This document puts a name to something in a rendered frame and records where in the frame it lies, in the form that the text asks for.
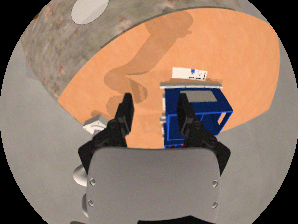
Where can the blue plastic crate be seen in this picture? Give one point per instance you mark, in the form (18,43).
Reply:
(171,142)
(208,103)

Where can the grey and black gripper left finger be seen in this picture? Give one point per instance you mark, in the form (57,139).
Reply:
(112,135)

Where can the white paper strip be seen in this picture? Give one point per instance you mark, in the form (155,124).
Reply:
(186,73)

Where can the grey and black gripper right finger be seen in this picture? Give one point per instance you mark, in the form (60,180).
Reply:
(197,135)

